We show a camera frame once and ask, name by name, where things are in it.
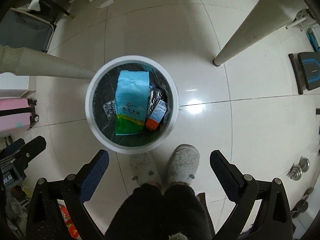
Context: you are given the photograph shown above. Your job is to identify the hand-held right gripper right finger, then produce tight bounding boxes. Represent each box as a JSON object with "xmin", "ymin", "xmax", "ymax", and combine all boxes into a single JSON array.
[{"xmin": 209, "ymin": 150, "xmax": 293, "ymax": 240}]

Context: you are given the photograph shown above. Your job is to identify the small pill blister pack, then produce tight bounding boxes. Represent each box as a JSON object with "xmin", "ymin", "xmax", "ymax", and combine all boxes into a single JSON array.
[{"xmin": 103, "ymin": 100, "xmax": 117, "ymax": 119}]

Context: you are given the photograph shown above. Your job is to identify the pink suitcase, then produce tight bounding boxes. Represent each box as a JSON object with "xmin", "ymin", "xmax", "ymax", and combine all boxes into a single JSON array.
[{"xmin": 0, "ymin": 97, "xmax": 40, "ymax": 138}]

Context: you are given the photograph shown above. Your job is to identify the large silver blister sheet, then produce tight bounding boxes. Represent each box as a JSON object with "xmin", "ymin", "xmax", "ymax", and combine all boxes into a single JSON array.
[{"xmin": 149, "ymin": 87, "xmax": 166, "ymax": 120}]

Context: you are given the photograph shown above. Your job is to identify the cream table leg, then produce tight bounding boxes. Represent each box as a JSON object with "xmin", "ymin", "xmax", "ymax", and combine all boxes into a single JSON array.
[
  {"xmin": 213, "ymin": 0, "xmax": 304, "ymax": 67},
  {"xmin": 0, "ymin": 44, "xmax": 97, "ymax": 80}
]

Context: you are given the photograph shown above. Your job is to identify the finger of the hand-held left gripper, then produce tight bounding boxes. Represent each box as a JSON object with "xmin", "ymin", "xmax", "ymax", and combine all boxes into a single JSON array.
[
  {"xmin": 10, "ymin": 136, "xmax": 47, "ymax": 171},
  {"xmin": 0, "ymin": 138, "xmax": 26, "ymax": 160}
]

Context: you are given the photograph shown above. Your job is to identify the black blue exercise board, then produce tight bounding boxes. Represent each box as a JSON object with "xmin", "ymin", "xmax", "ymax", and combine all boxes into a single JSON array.
[{"xmin": 289, "ymin": 52, "xmax": 320, "ymax": 95}]

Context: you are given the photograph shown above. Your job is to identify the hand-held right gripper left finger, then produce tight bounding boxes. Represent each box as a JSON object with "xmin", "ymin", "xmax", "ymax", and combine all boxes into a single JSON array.
[{"xmin": 26, "ymin": 149, "xmax": 110, "ymax": 240}]

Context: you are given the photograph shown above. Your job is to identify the blue orange medicine box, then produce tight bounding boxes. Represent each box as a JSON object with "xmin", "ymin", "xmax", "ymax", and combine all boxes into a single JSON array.
[{"xmin": 145, "ymin": 99, "xmax": 167, "ymax": 131}]

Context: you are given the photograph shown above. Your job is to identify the red packet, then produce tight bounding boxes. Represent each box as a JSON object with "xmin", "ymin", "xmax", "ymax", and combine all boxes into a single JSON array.
[{"xmin": 59, "ymin": 204, "xmax": 83, "ymax": 240}]

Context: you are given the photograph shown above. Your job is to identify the metal dumbbell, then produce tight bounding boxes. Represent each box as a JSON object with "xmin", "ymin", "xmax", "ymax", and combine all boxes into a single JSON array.
[{"xmin": 287, "ymin": 157, "xmax": 310, "ymax": 180}]

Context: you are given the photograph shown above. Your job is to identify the grey fluffy slipper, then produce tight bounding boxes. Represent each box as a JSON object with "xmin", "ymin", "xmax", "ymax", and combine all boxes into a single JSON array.
[
  {"xmin": 167, "ymin": 144, "xmax": 200, "ymax": 186},
  {"xmin": 129, "ymin": 152, "xmax": 162, "ymax": 186}
]

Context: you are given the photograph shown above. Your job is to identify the white round trash bin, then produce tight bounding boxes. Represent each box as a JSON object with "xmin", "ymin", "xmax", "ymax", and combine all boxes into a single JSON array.
[{"xmin": 86, "ymin": 56, "xmax": 179, "ymax": 154}]

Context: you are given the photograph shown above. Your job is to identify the blue green rice bag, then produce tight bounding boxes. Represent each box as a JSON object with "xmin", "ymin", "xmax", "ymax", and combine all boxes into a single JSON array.
[{"xmin": 115, "ymin": 70, "xmax": 150, "ymax": 136}]

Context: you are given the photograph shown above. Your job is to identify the person's dark fleece pants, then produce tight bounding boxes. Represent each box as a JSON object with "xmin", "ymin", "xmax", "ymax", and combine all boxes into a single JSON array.
[{"xmin": 105, "ymin": 183, "xmax": 213, "ymax": 240}]

